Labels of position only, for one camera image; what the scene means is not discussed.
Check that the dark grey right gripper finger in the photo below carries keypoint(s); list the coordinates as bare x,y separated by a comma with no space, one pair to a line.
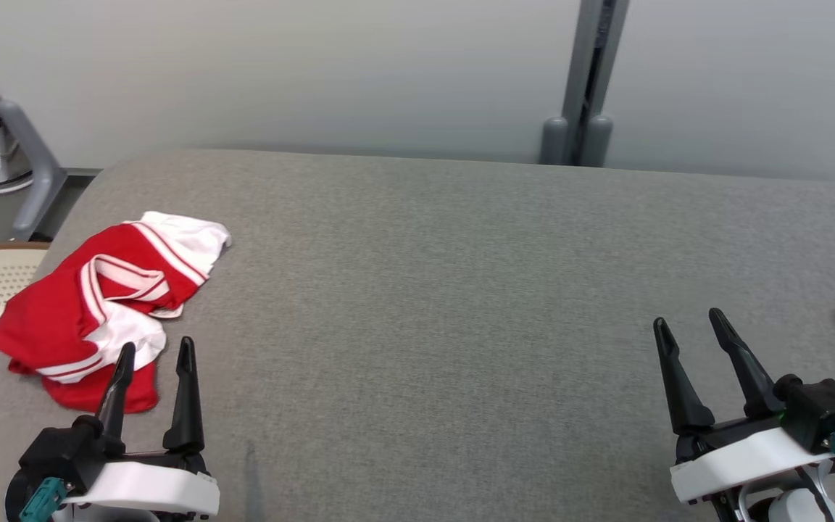
754,391
686,406

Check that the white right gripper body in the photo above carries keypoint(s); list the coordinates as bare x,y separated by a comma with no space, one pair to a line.
744,457

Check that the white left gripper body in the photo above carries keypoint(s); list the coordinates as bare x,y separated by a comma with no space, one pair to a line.
156,486

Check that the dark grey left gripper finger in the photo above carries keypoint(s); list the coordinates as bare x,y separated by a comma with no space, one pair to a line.
114,406
185,420

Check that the red number 23 jersey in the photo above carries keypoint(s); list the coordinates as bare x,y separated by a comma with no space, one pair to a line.
48,326

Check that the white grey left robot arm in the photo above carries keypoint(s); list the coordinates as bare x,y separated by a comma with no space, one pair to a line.
98,516

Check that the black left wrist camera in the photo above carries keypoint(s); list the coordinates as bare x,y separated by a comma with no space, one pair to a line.
62,449

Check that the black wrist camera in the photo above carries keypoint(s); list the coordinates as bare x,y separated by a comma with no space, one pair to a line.
62,449
823,413

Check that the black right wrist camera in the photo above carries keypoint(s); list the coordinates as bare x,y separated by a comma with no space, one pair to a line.
823,413

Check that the grey baseboard rail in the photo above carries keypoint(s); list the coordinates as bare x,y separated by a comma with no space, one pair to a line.
82,172

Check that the grey metal partition post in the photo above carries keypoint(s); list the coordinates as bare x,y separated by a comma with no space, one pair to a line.
577,72
609,72

